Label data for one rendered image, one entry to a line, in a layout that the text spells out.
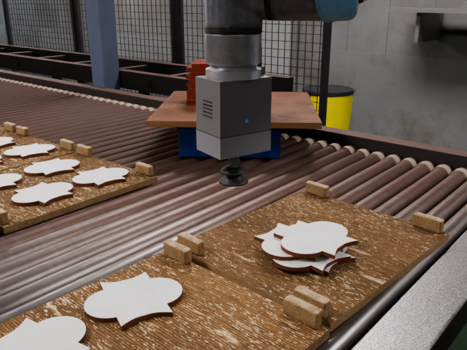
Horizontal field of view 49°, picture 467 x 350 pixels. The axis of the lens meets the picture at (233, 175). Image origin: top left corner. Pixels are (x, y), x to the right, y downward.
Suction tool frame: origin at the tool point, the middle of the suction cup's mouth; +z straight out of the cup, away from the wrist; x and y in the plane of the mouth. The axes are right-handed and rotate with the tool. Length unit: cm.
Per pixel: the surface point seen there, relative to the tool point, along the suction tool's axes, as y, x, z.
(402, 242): -35.9, 3.6, 18.4
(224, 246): -7.3, -13.9, 18.4
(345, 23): -324, -294, -2
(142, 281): 11.0, -9.5, 17.6
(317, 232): -20.9, -3.6, 15.1
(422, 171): -81, -25, 21
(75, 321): 23.3, -4.9, 17.6
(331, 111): -244, -225, 58
